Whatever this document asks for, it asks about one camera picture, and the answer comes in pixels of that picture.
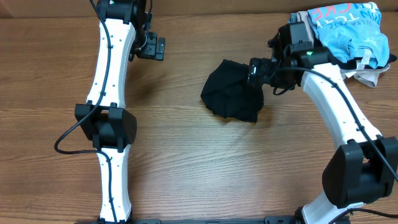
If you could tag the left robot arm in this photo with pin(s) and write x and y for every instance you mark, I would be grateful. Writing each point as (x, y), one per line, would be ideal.
(124, 34)

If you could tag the beige folded garment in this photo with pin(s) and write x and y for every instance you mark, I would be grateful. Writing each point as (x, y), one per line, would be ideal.
(368, 77)

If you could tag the light blue printed t-shirt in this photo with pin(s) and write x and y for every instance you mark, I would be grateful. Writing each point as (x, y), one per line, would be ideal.
(351, 30)

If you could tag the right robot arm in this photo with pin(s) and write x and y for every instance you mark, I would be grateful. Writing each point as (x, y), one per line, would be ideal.
(363, 167)

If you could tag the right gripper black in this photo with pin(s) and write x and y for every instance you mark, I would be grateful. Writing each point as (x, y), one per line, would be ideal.
(254, 72)

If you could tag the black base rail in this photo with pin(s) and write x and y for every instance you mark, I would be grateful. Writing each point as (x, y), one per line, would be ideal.
(211, 221)

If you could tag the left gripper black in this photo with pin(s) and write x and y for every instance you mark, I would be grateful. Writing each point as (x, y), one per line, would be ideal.
(152, 50)

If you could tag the black t-shirt with logo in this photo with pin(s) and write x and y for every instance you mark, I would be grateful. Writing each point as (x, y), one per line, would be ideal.
(227, 94)

